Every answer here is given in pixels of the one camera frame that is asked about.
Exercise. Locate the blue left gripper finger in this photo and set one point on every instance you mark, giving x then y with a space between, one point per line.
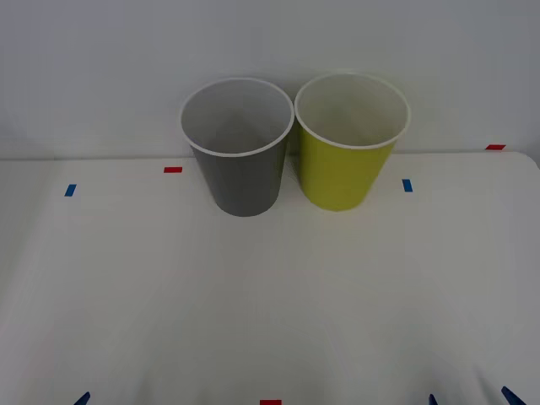
84 400

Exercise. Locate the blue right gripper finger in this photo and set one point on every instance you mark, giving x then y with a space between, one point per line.
432 401
512 397

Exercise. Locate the yellow-green plastic waste bin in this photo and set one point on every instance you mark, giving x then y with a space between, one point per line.
341 177

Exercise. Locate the grey plastic waste bin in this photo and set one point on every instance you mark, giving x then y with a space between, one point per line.
246 185

